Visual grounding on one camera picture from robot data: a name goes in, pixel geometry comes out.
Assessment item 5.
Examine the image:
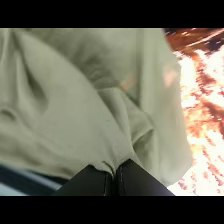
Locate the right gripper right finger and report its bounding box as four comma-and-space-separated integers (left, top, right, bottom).
114, 158, 176, 197

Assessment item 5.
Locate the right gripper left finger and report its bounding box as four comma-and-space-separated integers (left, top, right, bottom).
53, 164, 115, 197

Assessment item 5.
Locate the pale green shirt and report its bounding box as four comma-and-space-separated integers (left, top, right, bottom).
0, 28, 194, 188

